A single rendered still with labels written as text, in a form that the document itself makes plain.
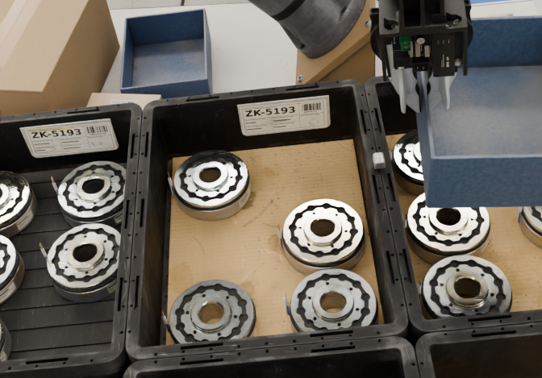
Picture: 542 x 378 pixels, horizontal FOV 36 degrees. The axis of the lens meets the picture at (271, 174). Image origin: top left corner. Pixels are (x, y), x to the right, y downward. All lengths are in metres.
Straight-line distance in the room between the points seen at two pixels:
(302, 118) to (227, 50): 0.45
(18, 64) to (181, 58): 0.32
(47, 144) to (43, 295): 0.22
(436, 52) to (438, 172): 0.12
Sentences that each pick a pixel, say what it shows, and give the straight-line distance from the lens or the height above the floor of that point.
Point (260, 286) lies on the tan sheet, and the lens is 1.04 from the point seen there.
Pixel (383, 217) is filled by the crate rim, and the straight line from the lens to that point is 0.96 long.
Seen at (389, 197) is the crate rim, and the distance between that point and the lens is 0.98.
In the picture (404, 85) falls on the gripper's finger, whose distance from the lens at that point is 0.78.
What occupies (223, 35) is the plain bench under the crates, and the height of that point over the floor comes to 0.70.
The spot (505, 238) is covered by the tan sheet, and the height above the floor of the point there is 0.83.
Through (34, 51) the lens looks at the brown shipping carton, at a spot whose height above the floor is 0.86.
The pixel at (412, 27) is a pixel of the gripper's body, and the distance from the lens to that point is 0.68.
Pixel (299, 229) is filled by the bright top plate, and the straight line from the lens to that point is 1.05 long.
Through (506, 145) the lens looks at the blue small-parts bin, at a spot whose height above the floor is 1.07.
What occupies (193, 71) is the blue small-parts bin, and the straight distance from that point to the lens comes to 1.53.
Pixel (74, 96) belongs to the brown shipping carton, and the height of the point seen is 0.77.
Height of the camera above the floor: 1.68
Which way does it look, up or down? 48 degrees down
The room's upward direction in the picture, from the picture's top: 8 degrees counter-clockwise
